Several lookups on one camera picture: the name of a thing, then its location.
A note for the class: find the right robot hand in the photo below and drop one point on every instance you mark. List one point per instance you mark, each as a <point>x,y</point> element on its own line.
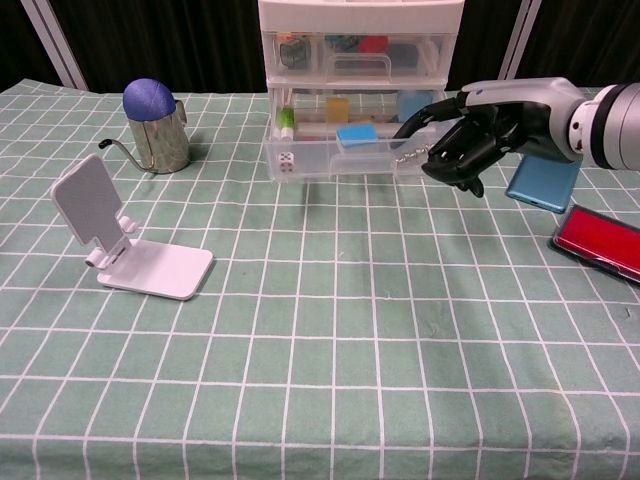
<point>520,100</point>

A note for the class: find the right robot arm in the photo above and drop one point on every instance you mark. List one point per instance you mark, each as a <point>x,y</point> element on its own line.
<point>610,127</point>

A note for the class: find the red object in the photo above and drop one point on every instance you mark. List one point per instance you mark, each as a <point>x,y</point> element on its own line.
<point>373,44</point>

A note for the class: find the white plastic drawer cabinet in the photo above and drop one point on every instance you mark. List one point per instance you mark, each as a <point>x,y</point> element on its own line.
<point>360,12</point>

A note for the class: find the dark green grey object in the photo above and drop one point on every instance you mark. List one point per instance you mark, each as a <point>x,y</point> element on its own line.
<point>341,42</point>

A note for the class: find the blue smartphone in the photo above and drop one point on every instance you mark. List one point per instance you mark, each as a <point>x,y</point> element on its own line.
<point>542,185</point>

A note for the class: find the light blue block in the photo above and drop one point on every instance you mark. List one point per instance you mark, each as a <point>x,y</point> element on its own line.
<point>411,105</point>

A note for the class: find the red ink pad case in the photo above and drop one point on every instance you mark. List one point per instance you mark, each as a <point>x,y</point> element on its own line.
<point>600,237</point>

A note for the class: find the blue eraser block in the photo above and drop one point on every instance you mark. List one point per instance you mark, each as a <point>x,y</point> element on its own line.
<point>356,136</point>

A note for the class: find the yellow block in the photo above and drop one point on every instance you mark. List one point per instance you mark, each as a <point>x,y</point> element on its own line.
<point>338,109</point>

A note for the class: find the green black cube toy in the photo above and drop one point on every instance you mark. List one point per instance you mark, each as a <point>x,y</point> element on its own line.
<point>293,54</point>

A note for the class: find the green glue stick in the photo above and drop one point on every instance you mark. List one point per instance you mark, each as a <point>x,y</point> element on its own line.
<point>286,122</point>

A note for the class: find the white die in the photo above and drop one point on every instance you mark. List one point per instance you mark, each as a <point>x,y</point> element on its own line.
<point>286,162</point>

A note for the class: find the green checkered tablecloth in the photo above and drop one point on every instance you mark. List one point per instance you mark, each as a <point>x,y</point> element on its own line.
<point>320,350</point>

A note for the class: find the steel gooseneck kettle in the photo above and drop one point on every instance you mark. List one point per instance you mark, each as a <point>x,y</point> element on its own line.
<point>165,145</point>

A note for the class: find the blue ball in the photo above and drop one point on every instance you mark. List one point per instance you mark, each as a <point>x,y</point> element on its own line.
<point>149,100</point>

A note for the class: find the white folding phone stand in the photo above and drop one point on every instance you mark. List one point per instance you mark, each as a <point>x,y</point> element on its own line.
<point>90,200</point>

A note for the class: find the white frame post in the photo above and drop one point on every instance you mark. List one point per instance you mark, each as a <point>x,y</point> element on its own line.
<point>57,45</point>
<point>515,45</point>

